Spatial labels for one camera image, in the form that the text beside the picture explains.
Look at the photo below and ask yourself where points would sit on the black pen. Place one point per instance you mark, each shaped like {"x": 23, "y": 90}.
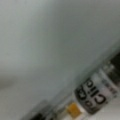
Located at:
{"x": 86, "y": 99}

